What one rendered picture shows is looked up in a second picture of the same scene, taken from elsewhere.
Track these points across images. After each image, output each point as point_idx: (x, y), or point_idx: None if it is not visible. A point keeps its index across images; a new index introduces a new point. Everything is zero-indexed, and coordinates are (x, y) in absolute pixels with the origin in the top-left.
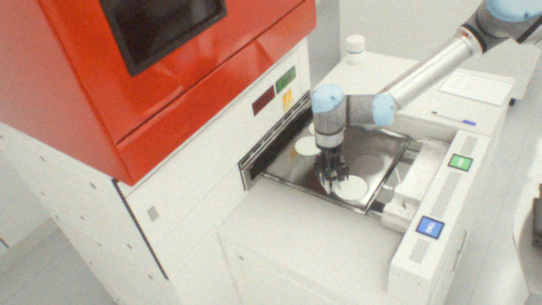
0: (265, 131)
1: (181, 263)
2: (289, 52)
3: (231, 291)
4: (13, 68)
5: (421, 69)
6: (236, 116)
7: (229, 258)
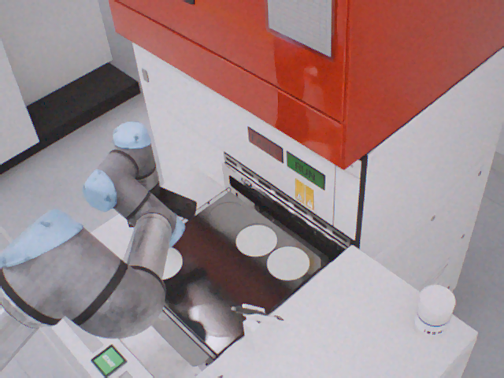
0: (263, 176)
1: (161, 138)
2: None
3: None
4: None
5: (135, 238)
6: (227, 112)
7: None
